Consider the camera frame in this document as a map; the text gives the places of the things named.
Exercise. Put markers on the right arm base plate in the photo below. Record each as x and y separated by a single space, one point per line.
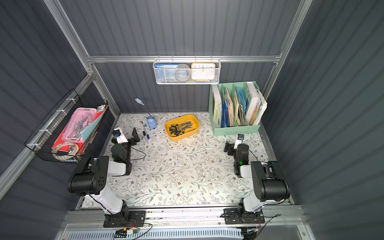
234 216

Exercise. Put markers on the red folder in basket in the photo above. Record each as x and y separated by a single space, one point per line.
88 132

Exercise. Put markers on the blue desk lamp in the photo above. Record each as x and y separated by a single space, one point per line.
152 124

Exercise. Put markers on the green file organizer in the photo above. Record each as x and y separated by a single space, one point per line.
227 109

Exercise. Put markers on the yellow storage tray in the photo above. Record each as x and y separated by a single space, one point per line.
182 127

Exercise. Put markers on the blue marker pen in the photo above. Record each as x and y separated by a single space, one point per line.
146 131

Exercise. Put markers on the clear tape roll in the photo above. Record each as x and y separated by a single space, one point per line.
67 148

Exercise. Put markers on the blue box in basket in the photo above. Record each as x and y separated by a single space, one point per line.
162 69

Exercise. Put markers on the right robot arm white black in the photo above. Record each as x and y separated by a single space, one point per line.
269 184

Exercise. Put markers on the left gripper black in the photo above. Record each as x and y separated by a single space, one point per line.
130 141

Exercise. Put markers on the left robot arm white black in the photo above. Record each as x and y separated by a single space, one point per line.
90 178

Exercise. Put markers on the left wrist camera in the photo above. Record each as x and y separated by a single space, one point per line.
118 136

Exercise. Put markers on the white book in organizer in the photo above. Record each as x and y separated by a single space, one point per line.
253 102

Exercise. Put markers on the black wire side basket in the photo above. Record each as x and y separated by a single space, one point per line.
42 140

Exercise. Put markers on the black marker pen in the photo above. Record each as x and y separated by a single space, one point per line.
143 128

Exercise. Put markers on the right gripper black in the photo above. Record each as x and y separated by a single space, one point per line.
229 148

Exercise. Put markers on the yellow white clock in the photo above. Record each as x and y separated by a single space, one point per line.
203 71

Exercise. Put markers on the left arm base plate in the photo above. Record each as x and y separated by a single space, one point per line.
133 219

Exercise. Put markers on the grey tape roll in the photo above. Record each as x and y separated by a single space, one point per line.
182 73

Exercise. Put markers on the pink plastic tool case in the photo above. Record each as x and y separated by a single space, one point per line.
80 120

